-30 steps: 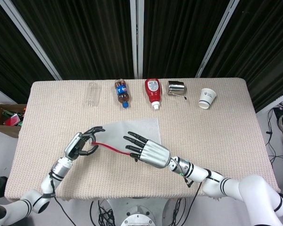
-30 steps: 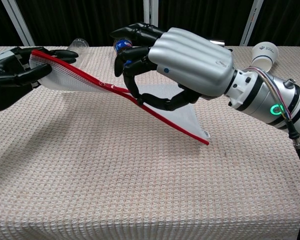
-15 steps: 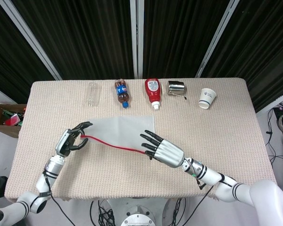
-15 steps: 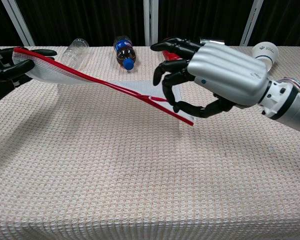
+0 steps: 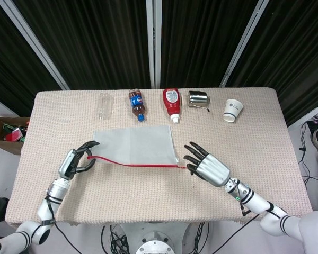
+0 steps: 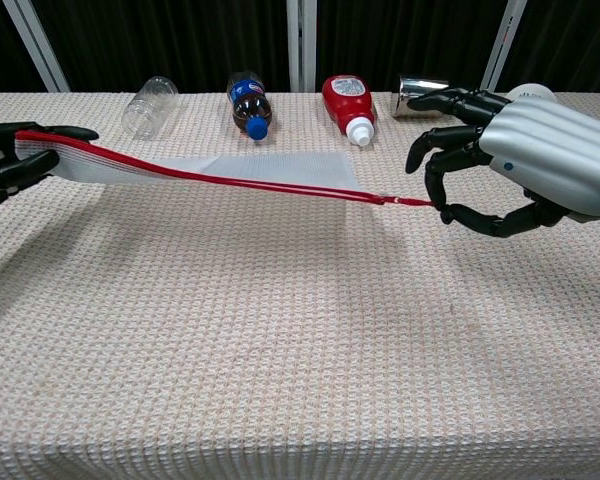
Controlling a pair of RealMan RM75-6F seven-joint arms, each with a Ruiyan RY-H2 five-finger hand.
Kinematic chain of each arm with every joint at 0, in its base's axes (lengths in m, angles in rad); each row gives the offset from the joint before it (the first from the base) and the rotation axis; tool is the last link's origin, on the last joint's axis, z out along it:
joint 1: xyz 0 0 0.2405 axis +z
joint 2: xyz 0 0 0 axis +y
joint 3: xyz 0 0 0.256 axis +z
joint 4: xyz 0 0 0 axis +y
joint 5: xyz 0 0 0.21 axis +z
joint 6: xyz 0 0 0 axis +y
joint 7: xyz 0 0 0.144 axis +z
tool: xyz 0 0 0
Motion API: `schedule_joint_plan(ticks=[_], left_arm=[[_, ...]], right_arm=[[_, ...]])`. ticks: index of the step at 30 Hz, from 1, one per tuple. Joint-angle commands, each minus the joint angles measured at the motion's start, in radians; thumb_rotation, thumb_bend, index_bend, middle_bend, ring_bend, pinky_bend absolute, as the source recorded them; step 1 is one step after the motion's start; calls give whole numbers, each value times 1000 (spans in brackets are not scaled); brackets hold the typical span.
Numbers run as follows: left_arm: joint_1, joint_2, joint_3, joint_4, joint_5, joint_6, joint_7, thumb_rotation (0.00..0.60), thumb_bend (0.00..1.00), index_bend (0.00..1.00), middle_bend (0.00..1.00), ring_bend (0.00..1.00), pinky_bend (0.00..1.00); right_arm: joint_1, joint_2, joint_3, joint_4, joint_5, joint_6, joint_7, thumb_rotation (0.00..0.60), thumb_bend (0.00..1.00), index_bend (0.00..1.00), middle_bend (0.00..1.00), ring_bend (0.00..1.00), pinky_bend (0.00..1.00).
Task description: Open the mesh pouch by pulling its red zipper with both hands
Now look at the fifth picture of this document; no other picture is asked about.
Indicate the red ketchup squeeze bottle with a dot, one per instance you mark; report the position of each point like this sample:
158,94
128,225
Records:
171,104

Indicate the clear zip bag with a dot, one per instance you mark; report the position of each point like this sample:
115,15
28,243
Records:
137,145

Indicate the red packet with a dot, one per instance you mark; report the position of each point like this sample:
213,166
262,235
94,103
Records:
14,135

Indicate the white upright frame post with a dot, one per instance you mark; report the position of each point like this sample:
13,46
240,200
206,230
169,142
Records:
153,45

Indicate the beige waffle tablecloth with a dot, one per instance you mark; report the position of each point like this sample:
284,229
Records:
148,195

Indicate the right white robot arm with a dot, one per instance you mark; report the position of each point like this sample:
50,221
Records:
275,222

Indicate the stainless steel cup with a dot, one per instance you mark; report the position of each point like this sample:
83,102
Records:
198,100

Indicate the brown cardboard box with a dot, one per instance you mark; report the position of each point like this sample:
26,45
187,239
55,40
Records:
5,148

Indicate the white slanted frame post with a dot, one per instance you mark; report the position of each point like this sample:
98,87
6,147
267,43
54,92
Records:
243,45
34,45

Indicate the cola bottle blue cap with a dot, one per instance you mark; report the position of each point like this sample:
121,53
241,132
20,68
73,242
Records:
137,104

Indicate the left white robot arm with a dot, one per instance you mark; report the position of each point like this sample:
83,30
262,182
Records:
46,209

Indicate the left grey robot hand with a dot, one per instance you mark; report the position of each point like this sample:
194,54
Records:
67,165

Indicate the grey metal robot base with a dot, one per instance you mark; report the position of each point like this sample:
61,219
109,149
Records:
155,238

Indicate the white paper cup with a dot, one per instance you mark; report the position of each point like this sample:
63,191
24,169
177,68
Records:
233,111

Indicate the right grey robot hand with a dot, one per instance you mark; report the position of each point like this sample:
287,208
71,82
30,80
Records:
213,169

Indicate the black pleated curtain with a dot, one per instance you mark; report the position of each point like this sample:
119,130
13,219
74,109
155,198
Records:
100,39

